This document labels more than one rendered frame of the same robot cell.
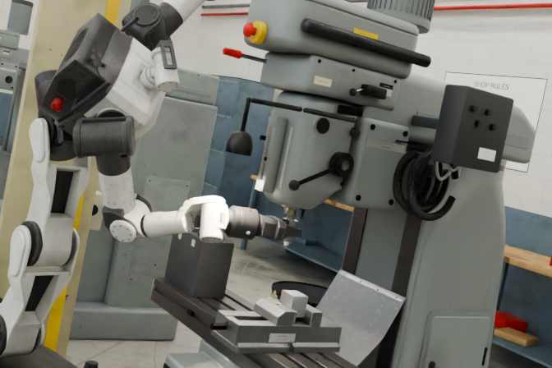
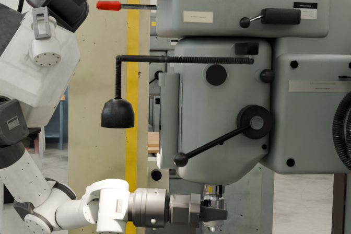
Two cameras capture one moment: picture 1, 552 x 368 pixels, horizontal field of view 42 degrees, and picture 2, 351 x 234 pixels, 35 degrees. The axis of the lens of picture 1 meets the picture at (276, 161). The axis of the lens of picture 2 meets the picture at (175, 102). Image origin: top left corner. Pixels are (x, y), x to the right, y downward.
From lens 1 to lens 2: 1.03 m
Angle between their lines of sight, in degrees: 24
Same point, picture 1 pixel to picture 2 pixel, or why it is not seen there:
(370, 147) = (295, 92)
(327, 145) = (230, 100)
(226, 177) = not seen: hidden behind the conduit
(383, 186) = (329, 142)
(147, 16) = not seen: outside the picture
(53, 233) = (12, 224)
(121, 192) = (19, 185)
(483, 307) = not seen: outside the picture
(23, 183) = (80, 161)
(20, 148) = (72, 130)
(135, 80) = (24, 58)
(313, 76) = (181, 13)
